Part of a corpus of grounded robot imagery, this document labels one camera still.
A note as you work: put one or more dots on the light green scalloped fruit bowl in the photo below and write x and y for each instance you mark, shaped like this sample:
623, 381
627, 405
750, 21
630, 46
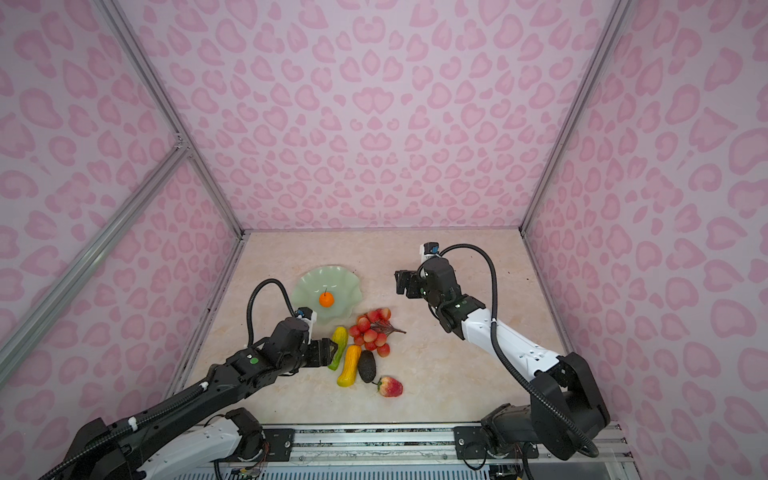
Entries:
332, 292

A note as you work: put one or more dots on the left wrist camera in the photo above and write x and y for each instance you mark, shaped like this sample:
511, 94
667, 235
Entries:
309, 317

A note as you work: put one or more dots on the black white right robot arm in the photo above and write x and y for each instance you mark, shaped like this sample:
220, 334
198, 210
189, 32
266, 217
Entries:
566, 410

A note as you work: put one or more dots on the dark fake avocado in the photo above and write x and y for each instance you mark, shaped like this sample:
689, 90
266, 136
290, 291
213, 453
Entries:
366, 367

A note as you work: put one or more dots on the green yellow fake mango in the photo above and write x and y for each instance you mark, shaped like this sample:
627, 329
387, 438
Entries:
340, 339

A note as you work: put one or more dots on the small fake orange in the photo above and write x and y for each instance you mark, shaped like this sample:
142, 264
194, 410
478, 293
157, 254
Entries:
326, 299

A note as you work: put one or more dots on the aluminium frame strut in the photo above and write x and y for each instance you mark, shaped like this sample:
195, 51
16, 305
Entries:
41, 317

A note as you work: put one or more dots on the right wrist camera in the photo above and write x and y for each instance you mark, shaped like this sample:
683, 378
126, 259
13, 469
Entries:
430, 249

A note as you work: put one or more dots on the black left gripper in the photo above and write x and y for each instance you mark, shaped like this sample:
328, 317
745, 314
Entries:
322, 355

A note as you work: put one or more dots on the red green fake peach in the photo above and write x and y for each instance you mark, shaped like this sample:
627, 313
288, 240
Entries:
389, 387

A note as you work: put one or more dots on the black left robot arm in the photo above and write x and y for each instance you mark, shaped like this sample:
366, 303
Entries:
118, 450

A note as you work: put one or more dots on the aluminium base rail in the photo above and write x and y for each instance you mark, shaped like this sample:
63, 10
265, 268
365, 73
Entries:
377, 451

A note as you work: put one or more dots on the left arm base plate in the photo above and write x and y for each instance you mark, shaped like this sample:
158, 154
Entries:
277, 444

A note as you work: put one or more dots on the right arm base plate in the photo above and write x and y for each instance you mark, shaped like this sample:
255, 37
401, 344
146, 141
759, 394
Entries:
478, 443

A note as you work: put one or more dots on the red fake lychee bunch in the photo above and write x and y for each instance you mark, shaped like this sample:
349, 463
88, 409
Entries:
372, 330

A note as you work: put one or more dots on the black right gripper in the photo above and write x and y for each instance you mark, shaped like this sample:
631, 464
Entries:
415, 279

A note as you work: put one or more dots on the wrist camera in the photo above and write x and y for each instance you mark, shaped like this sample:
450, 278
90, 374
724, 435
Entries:
309, 317
430, 249

